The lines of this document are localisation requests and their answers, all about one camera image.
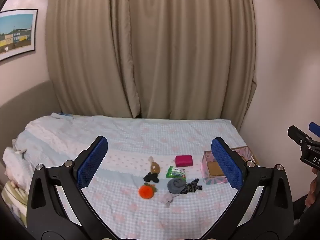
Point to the pale grey sock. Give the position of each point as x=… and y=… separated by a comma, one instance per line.
x=168, y=199

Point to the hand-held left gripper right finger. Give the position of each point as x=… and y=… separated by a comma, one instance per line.
x=227, y=163

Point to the pink patterned cardboard box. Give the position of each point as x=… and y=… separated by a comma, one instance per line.
x=209, y=166

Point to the beige curtain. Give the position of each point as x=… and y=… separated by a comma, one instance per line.
x=150, y=50

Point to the striped cloth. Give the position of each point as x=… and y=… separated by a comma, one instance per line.
x=12, y=200

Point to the green wet wipes packet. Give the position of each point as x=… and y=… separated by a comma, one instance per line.
x=175, y=172

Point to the checkered pink blue blanket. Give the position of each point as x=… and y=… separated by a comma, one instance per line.
x=130, y=140

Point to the white fluffy quilt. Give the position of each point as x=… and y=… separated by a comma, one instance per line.
x=15, y=165

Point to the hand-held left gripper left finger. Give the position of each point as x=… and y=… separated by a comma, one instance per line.
x=93, y=163

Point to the orange plush fruit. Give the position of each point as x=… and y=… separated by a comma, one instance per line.
x=146, y=192

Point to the magenta rectangular block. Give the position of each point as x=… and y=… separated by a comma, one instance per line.
x=183, y=160

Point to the framed landscape picture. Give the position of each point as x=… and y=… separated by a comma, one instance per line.
x=16, y=33

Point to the person's right forearm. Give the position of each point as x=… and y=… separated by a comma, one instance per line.
x=306, y=215

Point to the brown plush toy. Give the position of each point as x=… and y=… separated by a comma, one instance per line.
x=154, y=167

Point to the dark patterned sock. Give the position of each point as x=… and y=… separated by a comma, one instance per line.
x=191, y=187

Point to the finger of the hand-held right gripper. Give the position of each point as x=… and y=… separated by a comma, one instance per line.
x=298, y=133
x=315, y=129

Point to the black sock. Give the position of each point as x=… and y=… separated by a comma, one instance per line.
x=150, y=177

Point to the person's right hand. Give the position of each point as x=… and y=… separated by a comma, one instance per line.
x=313, y=192

